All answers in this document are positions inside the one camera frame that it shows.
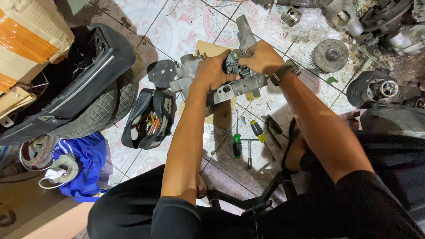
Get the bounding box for person's right hand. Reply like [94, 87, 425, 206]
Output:
[238, 40, 287, 76]

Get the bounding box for person's left hand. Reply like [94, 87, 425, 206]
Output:
[192, 49, 241, 96]

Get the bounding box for small grey carburettor part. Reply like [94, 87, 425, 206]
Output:
[225, 49, 248, 77]

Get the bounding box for grey metal engine casing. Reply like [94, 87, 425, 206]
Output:
[169, 15, 269, 117]

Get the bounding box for olive wristwatch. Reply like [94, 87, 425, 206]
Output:
[270, 59, 302, 87]

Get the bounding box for brown cardboard sheet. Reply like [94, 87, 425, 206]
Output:
[178, 40, 260, 131]

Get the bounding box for black gasket plate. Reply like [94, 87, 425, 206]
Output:
[147, 59, 178, 89]

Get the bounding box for silver piston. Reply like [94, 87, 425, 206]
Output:
[280, 5, 303, 28]

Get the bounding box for clear plastic bag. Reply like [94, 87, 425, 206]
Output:
[285, 7, 333, 44]

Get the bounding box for grey finned cylinder head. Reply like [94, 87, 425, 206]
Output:
[310, 39, 350, 75]

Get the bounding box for black pliers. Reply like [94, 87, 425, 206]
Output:
[261, 114, 290, 150]

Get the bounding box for black tool bag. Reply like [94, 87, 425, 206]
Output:
[121, 88, 175, 150]

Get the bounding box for black finned engine cylinder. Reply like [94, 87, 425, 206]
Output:
[346, 68, 400, 109]

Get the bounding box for black rubber tyre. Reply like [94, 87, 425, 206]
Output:
[49, 68, 137, 140]

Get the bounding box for heap of engine parts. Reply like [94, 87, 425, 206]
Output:
[324, 0, 425, 58]

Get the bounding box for black motorcycle seat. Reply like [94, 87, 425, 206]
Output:
[0, 23, 137, 146]

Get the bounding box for grey scooter body panel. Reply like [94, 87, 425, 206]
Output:
[360, 103, 425, 140]

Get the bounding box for blue cloth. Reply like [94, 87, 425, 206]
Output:
[51, 131, 109, 203]

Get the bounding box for white round lamp housing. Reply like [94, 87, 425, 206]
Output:
[38, 152, 80, 190]

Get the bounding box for cardboard box with orange tape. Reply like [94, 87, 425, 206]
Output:
[0, 0, 75, 94]

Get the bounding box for yellow handled screwdriver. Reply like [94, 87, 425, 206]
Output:
[249, 119, 276, 162]

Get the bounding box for green handled screwdriver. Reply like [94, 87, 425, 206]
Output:
[233, 110, 242, 159]

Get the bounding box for metal T-handle wrench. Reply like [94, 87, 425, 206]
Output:
[240, 138, 260, 169]

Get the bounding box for black metal stool frame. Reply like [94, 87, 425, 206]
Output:
[205, 171, 299, 218]

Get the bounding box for round chrome lamp ring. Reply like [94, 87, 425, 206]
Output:
[19, 134, 59, 172]

